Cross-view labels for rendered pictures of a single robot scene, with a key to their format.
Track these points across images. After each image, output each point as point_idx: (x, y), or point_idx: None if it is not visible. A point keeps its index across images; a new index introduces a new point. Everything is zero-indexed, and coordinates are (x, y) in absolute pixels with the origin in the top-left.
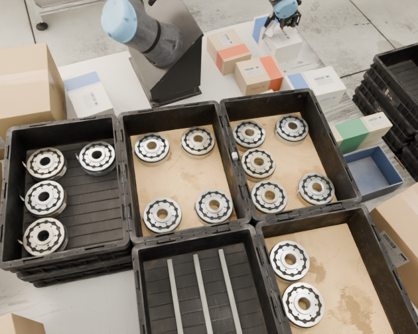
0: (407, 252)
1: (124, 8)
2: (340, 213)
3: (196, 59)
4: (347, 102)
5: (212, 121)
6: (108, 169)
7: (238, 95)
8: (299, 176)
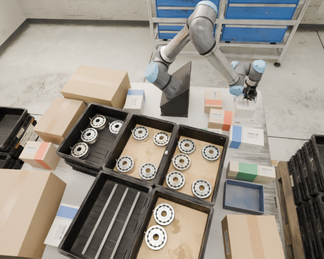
0: (229, 248)
1: (153, 68)
2: (199, 205)
3: (185, 100)
4: (266, 153)
5: None
6: None
7: (205, 125)
8: (199, 178)
